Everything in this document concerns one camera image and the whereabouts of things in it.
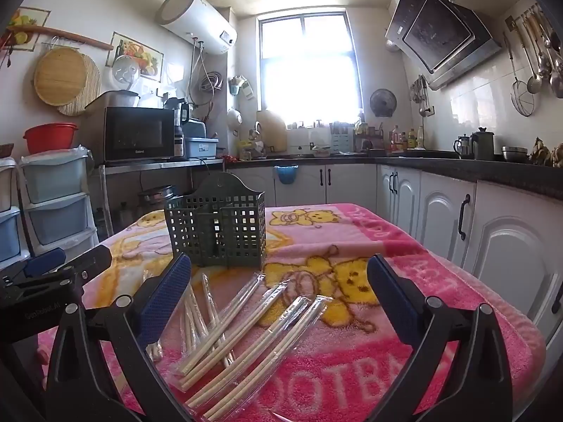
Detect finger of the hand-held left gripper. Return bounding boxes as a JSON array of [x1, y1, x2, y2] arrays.
[[23, 247, 67, 277], [53, 244, 113, 282]]

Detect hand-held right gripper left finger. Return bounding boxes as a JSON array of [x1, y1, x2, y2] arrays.
[[44, 252, 194, 422]]

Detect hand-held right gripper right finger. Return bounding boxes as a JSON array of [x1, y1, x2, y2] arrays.
[[366, 254, 515, 422]]

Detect pile of chopsticks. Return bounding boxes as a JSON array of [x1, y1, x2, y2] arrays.
[[147, 270, 331, 422]]

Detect grey plastic utensil basket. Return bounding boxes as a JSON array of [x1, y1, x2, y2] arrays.
[[165, 171, 267, 270]]

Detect small hanging metal utensils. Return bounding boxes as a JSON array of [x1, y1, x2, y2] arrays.
[[410, 75, 429, 117]]

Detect pink printed blanket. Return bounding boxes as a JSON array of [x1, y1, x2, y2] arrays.
[[37, 203, 546, 422]]

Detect grey plastic drawer unit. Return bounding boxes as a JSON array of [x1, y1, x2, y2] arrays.
[[20, 145, 100, 258]]

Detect stacked steel pots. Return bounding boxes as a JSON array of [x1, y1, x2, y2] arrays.
[[138, 186, 177, 218]]

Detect white base cabinets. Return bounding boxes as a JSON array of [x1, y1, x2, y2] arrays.
[[226, 162, 563, 339]]

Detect metal shelf table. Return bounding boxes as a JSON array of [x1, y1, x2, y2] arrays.
[[94, 158, 225, 238]]

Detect red plastic basin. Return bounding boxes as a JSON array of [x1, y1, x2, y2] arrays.
[[23, 123, 79, 155]]

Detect black microwave oven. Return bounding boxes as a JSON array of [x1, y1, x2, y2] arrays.
[[86, 105, 185, 164]]

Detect group of condiment bottles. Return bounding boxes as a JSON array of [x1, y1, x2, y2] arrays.
[[389, 125, 425, 150]]

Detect black kitchen countertop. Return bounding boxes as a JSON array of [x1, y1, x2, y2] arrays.
[[224, 149, 563, 200]]

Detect grey-blue dish box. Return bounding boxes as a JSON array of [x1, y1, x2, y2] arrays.
[[185, 137, 219, 160]]

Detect green knife block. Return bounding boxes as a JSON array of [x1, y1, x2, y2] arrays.
[[330, 121, 355, 154]]

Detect blue hanging bin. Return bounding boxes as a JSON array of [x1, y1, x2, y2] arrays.
[[273, 165, 299, 184]]

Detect metal pot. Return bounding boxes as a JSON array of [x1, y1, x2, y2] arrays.
[[103, 90, 140, 108]]

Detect round bamboo mat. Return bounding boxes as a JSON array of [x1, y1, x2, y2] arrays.
[[57, 53, 102, 117]]

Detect black blender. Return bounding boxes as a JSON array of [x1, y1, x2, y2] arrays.
[[165, 97, 191, 159]]

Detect dark lidded pot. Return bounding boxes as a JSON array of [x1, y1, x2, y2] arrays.
[[470, 127, 495, 160]]

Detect round wooden board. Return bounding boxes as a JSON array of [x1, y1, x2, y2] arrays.
[[34, 47, 89, 107]]

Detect beige cutting board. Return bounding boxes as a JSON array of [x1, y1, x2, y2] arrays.
[[256, 110, 289, 152]]

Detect long wooden rolling pin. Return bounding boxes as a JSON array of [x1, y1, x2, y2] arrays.
[[6, 25, 114, 51]]

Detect hanging utensil caddy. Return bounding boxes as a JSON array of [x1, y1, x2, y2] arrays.
[[229, 75, 255, 100]]

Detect metal skimmer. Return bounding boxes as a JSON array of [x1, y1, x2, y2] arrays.
[[504, 31, 539, 117]]

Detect kitchen window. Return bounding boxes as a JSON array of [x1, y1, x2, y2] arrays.
[[257, 11, 363, 126]]

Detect white cylindrical water heater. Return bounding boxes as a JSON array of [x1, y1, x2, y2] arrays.
[[157, 0, 238, 56]]

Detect black glass range hood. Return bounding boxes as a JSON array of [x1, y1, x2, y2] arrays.
[[385, 0, 503, 91]]

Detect row of hanging metal ladles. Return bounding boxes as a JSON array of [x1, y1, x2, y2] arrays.
[[519, 4, 563, 98]]

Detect round wall fan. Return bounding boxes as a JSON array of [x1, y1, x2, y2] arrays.
[[369, 89, 398, 118]]

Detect fruit wall poster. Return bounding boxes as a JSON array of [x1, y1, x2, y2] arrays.
[[108, 32, 164, 82], [6, 6, 51, 51]]

